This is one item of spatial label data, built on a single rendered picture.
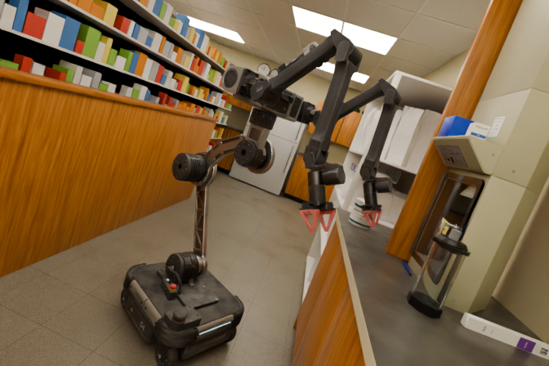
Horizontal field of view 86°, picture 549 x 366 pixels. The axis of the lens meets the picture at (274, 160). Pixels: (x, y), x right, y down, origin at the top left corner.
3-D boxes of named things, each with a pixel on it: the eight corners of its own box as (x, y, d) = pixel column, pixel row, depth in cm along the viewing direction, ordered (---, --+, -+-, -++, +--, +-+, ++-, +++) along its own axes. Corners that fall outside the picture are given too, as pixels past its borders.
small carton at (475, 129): (478, 143, 107) (484, 127, 107) (484, 143, 103) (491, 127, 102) (463, 139, 109) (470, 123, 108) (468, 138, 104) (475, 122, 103)
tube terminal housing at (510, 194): (462, 286, 131) (538, 121, 123) (509, 332, 99) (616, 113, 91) (407, 264, 134) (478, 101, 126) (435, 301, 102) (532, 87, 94)
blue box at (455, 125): (460, 145, 126) (468, 125, 125) (471, 145, 116) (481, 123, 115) (436, 136, 127) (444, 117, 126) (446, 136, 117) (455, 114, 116)
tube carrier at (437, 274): (438, 305, 97) (465, 246, 95) (445, 322, 87) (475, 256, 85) (404, 288, 101) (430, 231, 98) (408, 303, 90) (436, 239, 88)
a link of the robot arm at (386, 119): (392, 95, 147) (386, 87, 138) (404, 96, 143) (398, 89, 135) (364, 177, 150) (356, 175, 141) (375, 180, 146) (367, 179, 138)
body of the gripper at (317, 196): (333, 207, 103) (332, 186, 105) (319, 207, 95) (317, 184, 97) (317, 208, 107) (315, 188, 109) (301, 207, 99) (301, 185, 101)
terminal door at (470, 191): (411, 254, 133) (448, 171, 128) (438, 287, 103) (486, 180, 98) (409, 253, 133) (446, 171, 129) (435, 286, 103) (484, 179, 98)
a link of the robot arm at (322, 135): (350, 53, 108) (337, 40, 99) (365, 55, 104) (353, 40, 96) (313, 165, 111) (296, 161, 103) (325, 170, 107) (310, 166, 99)
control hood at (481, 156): (449, 167, 129) (458, 145, 128) (492, 175, 97) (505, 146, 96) (423, 158, 131) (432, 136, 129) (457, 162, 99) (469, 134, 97)
